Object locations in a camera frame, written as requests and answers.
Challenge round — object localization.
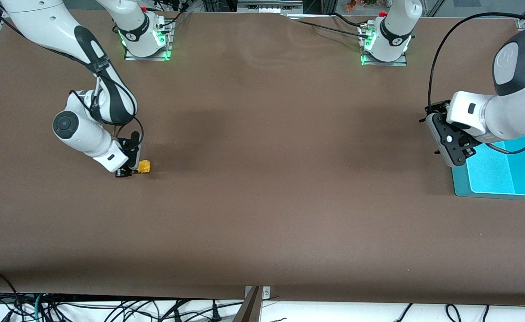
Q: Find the teal plastic storage bin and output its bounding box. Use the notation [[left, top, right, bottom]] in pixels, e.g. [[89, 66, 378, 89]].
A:
[[450, 136, 525, 199]]

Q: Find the grey metal background frame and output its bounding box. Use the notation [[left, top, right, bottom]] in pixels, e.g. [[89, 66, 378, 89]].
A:
[[238, 0, 303, 13]]

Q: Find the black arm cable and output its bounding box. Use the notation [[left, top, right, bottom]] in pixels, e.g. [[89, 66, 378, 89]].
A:
[[428, 12, 525, 155], [0, 0, 145, 149]]

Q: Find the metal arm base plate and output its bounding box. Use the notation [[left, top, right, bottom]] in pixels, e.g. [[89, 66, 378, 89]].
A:
[[360, 25, 409, 67], [124, 20, 174, 61]]

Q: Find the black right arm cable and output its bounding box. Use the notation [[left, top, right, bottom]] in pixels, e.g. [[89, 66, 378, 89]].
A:
[[0, 0, 145, 149]]

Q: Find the long black table cable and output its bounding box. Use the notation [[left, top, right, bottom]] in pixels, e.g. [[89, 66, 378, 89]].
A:
[[285, 16, 370, 38]]

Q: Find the small metal table bracket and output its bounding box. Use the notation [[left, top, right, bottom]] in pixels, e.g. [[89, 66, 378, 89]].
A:
[[244, 286, 271, 299]]

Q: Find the short black table cable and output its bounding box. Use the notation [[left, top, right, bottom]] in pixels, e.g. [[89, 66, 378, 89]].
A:
[[332, 12, 370, 28]]

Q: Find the dark angled support beam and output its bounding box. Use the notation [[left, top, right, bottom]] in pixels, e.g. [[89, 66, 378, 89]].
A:
[[233, 286, 263, 322]]

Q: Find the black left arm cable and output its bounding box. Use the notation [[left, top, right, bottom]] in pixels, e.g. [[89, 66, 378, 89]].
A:
[[428, 12, 525, 155]]

